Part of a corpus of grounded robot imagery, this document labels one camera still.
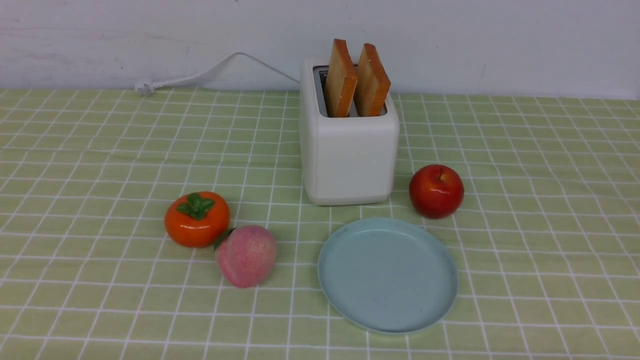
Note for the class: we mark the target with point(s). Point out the toast slice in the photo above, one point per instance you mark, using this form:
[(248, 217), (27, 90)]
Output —
[(373, 83), (341, 81)]

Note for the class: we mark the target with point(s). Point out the orange persimmon with green leaf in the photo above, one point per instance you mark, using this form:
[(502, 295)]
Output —
[(198, 220)]

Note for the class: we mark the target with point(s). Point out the green checkered tablecloth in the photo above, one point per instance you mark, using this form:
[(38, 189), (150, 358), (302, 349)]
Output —
[(546, 240)]

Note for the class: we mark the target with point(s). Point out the red apple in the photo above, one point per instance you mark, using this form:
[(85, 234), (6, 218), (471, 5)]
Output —
[(436, 191)]

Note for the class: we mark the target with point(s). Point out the light blue round plate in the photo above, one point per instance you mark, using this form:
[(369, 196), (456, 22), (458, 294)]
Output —
[(387, 275)]

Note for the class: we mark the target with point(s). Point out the pink peach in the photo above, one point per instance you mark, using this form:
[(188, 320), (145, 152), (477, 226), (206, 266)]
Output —
[(246, 255)]

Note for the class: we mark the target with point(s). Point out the white two-slot toaster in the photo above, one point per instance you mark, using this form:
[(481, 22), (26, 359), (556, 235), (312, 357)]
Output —
[(345, 160)]

